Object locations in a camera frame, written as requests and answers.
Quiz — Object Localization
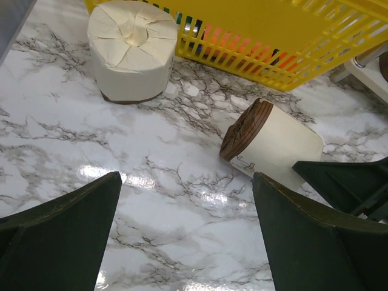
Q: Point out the orange box in basket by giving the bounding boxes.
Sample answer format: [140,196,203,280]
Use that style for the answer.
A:
[196,25,297,73]

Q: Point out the yellow plastic shopping basket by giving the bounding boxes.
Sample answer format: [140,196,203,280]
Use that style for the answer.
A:
[83,0,388,92]

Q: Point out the beige brown roll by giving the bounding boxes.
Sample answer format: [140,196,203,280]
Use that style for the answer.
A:
[219,99,324,190]

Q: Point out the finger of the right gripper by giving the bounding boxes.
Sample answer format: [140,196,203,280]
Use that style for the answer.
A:
[292,158,387,222]

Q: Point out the white two-tier shelf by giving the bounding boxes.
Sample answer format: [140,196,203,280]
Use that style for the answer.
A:
[329,41,387,103]

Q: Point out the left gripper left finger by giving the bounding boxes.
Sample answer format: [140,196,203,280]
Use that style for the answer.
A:
[1,172,122,290]

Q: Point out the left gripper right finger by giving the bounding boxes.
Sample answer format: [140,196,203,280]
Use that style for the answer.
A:
[252,172,387,290]

